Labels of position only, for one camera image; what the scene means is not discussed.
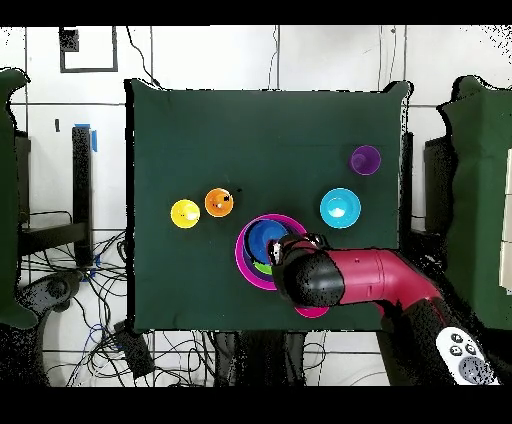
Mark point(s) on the green bowl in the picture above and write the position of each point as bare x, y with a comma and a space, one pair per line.
264, 268

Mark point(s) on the blue tape piece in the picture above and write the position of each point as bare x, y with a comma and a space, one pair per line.
94, 140

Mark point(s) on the large pink bowl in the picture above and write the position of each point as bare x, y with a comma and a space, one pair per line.
240, 260

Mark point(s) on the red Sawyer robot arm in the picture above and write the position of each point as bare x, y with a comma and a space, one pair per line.
360, 276

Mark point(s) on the purple bowl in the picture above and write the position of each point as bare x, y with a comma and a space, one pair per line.
250, 270

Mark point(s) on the orange cup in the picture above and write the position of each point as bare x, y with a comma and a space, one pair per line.
214, 198

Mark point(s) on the black box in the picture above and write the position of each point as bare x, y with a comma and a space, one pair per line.
136, 352

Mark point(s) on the dark blue bowl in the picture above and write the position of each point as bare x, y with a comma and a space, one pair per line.
260, 236

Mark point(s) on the purple cup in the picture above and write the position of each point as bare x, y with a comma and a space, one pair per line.
366, 160

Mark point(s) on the grey chair base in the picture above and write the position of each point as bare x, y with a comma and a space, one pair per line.
56, 288

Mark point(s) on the dark green side tablecloth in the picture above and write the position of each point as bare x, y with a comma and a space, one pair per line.
8, 200
480, 200

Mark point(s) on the yellow cup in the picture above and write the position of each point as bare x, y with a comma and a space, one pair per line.
180, 208

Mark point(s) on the cyan bowl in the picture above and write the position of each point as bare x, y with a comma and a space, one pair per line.
340, 204

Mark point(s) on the black stand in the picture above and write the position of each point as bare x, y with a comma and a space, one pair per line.
407, 180
82, 180

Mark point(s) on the small red-pink bowl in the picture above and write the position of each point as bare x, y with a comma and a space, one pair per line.
311, 312

